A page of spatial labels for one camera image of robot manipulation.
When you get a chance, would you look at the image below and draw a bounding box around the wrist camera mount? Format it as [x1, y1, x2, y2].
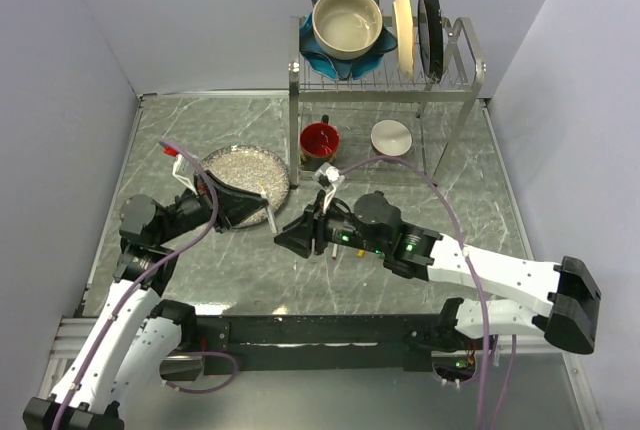
[161, 144, 199, 194]
[313, 162, 345, 214]

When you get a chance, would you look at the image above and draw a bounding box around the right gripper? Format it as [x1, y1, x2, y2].
[273, 190, 387, 259]

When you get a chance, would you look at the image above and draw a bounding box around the black base bar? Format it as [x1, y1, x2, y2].
[197, 314, 475, 372]

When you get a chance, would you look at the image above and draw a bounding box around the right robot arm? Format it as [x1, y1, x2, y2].
[274, 191, 602, 355]

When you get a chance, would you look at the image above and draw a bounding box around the black plate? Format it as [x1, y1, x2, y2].
[417, 0, 444, 83]

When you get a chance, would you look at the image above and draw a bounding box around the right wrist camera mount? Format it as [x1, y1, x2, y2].
[313, 162, 345, 214]

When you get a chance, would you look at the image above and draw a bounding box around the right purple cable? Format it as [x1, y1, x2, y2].
[339, 155, 519, 430]

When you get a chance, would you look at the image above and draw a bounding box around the cream plate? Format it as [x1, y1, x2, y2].
[392, 0, 415, 81]

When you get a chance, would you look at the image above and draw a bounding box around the small white bowl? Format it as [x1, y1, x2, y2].
[370, 120, 413, 157]

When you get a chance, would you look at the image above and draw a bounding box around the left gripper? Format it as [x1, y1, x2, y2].
[155, 169, 268, 244]

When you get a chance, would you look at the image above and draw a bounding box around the steel dish rack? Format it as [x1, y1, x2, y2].
[288, 16, 487, 188]

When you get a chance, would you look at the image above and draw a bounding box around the red and black mug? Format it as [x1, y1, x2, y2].
[299, 114, 341, 171]

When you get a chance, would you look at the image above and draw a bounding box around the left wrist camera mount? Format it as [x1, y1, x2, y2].
[161, 144, 199, 194]

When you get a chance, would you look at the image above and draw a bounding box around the speckled ceramic plate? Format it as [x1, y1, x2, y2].
[202, 145, 290, 213]

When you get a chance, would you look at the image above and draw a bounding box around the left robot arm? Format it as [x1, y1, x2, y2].
[23, 174, 269, 429]

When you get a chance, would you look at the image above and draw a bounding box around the beige ceramic bowl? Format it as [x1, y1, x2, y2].
[311, 0, 383, 60]

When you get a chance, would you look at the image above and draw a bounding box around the blue flower-shaped bowl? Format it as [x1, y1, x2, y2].
[299, 0, 397, 80]

